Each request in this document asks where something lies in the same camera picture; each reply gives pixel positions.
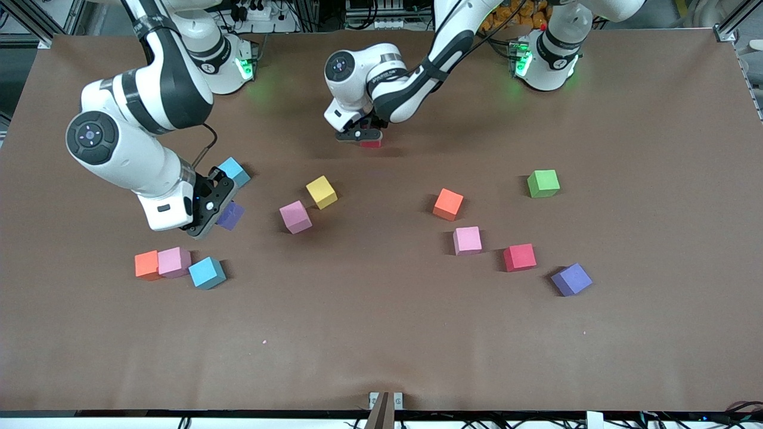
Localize purple foam block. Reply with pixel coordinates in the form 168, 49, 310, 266
550, 263, 593, 297
216, 201, 246, 232

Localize orange foam block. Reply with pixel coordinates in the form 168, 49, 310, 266
433, 188, 464, 222
135, 250, 163, 281

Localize yellow foam block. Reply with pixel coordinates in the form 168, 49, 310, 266
306, 175, 338, 210

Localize pink foam block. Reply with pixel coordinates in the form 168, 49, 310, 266
157, 247, 192, 279
279, 200, 313, 234
452, 226, 483, 256

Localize tangled dark cables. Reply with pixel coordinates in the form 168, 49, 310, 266
632, 400, 763, 429

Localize aluminium frame strut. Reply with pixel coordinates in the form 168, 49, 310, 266
0, 0, 89, 49
714, 0, 763, 43

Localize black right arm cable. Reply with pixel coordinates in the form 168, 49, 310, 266
190, 122, 218, 170

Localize brown tapered post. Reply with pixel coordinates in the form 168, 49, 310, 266
364, 391, 395, 429

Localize grey electronics rack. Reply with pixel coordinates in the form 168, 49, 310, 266
345, 0, 439, 32

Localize grey metal table edge bracket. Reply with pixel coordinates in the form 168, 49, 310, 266
368, 391, 404, 412

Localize pile of orange packets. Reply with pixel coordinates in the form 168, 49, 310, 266
480, 9, 550, 33

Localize green foam block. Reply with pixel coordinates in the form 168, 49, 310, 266
527, 169, 561, 199

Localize cyan foam block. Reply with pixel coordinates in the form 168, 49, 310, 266
188, 256, 227, 291
216, 157, 252, 189

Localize white power strip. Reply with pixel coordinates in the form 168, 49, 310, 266
229, 0, 299, 33

